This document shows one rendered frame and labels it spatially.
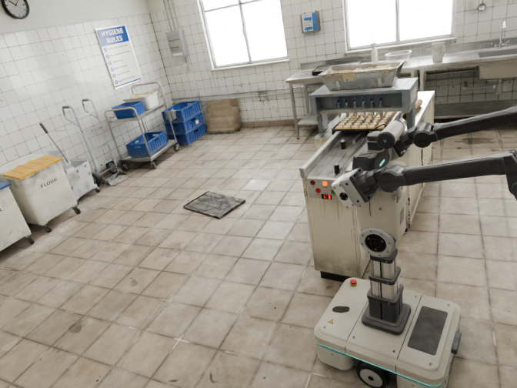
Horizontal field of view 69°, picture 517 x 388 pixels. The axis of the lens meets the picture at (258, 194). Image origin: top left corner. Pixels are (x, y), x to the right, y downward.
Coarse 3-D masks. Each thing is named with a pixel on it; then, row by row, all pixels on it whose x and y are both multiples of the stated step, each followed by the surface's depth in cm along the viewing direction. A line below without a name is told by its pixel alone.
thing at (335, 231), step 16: (336, 144) 278; (352, 144) 272; (336, 160) 250; (320, 176) 232; (336, 176) 228; (304, 192) 244; (320, 208) 243; (336, 208) 237; (320, 224) 249; (336, 224) 243; (352, 224) 237; (320, 240) 256; (336, 240) 249; (352, 240) 243; (320, 256) 263; (336, 256) 256; (352, 256) 249; (368, 256) 265; (320, 272) 274; (336, 272) 262; (352, 272) 255
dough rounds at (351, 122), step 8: (360, 112) 310; (368, 112) 306; (376, 112) 302; (384, 112) 298; (392, 112) 295; (344, 120) 299; (352, 120) 296; (360, 120) 292; (368, 120) 288; (376, 120) 284; (384, 120) 281; (336, 128) 287; (344, 128) 284; (352, 128) 280; (360, 128) 278; (368, 128) 276; (384, 128) 272
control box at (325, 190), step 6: (318, 180) 231; (324, 180) 228; (330, 180) 226; (312, 186) 235; (318, 186) 233; (324, 186) 231; (330, 186) 228; (312, 192) 237; (324, 192) 233; (330, 192) 231; (318, 198) 237; (336, 198) 230
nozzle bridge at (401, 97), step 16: (400, 80) 275; (416, 80) 269; (320, 96) 281; (336, 96) 284; (352, 96) 278; (368, 96) 272; (384, 96) 267; (400, 96) 262; (416, 96) 274; (320, 112) 291; (336, 112) 285; (352, 112) 278; (320, 128) 305
